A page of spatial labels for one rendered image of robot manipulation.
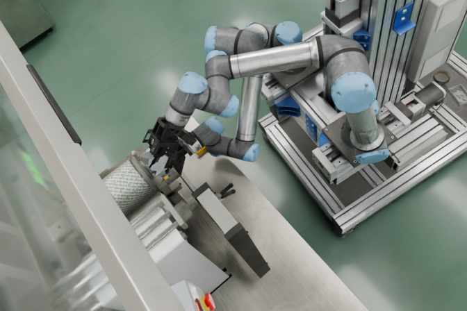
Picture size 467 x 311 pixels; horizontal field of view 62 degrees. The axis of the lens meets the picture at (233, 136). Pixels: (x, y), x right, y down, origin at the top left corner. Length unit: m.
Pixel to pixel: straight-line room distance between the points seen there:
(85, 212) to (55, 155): 0.08
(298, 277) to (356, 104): 0.65
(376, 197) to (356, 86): 1.24
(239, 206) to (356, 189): 0.92
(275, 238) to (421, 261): 1.14
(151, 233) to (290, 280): 0.62
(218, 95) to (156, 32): 2.47
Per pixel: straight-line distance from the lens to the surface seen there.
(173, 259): 1.06
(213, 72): 1.22
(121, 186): 1.27
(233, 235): 0.96
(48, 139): 0.46
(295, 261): 1.48
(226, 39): 1.43
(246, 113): 1.45
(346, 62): 1.15
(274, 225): 1.52
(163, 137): 1.19
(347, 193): 2.29
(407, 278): 2.42
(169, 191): 1.38
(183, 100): 1.12
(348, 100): 1.14
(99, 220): 0.39
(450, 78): 2.75
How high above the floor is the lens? 2.35
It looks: 59 degrees down
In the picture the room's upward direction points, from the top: 23 degrees counter-clockwise
